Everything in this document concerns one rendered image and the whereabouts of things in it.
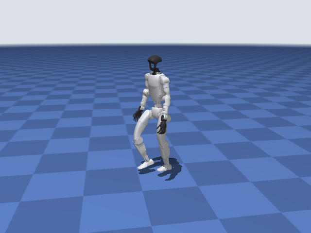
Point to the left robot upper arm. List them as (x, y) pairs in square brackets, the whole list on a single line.
[(165, 84)]

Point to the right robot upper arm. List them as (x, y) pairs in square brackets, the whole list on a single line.
[(146, 91)]

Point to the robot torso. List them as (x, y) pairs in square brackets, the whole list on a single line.
[(156, 93)]

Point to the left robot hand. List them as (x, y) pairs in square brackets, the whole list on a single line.
[(162, 125)]

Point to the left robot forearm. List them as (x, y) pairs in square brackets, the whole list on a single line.
[(166, 107)]

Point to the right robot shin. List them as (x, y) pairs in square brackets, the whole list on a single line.
[(142, 150)]

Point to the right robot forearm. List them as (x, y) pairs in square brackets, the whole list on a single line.
[(143, 103)]

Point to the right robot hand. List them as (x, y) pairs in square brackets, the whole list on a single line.
[(137, 114)]

